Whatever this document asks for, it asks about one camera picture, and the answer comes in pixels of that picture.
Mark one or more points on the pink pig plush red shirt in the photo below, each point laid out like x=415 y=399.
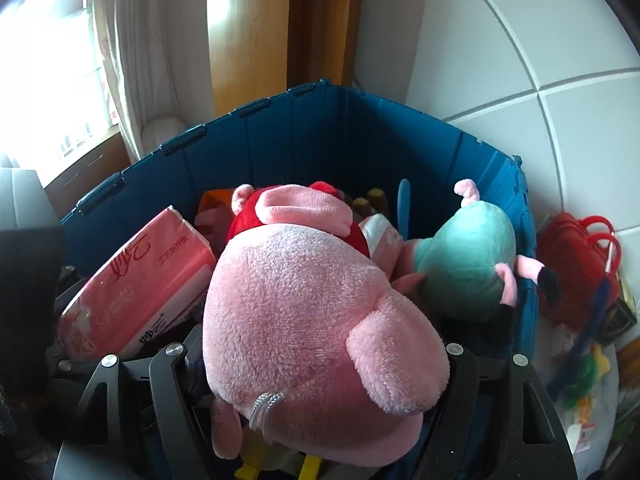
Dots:
x=300 y=310

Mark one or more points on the red bag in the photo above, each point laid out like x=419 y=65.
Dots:
x=565 y=260

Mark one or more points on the brown wooden cabinet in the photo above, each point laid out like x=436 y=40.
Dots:
x=90 y=170

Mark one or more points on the wooden door frame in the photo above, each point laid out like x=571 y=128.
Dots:
x=260 y=35

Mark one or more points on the large pink tissue pack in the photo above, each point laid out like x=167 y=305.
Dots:
x=140 y=270

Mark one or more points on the blue plastic crate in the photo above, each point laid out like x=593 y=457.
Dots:
x=300 y=135

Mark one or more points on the wooden furniture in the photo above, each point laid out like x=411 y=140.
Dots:
x=631 y=360

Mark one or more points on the pink pig plush teal shirt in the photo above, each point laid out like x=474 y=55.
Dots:
x=470 y=260

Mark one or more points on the blue feather duster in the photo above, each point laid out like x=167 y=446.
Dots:
x=595 y=310

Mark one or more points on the brown plush item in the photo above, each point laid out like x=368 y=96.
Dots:
x=370 y=202

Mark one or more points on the white curtain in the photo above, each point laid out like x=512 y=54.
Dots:
x=150 y=35

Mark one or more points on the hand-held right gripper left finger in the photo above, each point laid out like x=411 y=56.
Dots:
x=170 y=375

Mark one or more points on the pink pig plush orange shirt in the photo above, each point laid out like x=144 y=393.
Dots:
x=212 y=205

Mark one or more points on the yellow plastic clamp tool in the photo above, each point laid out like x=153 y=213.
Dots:
x=310 y=467

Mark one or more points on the black gift box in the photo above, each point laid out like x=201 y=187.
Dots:
x=622 y=315

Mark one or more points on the blue plastic stick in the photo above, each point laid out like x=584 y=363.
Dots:
x=404 y=205

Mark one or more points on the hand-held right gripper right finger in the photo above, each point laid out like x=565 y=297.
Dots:
x=461 y=375

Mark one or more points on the green and yellow plush toy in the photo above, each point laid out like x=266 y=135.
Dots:
x=582 y=372

